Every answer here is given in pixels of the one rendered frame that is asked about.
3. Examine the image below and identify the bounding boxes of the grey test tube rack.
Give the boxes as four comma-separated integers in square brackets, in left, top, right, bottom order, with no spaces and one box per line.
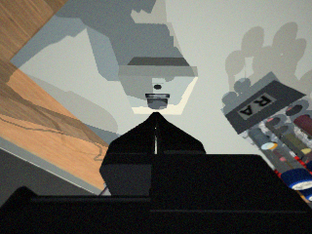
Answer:
[224,80,312,157]

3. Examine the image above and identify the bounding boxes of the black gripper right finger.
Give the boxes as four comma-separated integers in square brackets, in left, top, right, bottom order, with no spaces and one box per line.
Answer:
[156,112,207,154]

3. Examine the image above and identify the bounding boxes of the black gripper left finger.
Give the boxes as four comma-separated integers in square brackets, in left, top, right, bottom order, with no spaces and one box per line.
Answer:
[105,112,156,155]

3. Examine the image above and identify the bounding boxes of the grey bench mat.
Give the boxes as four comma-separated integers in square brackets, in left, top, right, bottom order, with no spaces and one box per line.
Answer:
[10,0,312,170]

